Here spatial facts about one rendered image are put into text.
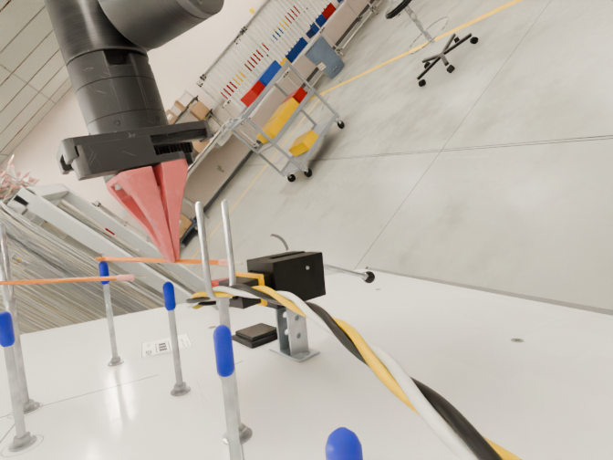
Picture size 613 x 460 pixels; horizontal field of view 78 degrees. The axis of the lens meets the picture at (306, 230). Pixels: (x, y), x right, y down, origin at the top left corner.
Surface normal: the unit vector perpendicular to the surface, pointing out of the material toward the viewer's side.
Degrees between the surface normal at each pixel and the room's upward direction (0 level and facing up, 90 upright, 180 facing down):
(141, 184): 112
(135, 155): 95
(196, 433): 47
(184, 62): 90
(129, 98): 94
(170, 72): 90
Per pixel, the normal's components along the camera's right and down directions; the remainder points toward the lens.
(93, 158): 0.59, -0.04
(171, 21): 0.12, 0.99
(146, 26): 0.01, 0.96
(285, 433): -0.09, -0.99
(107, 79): 0.26, 0.07
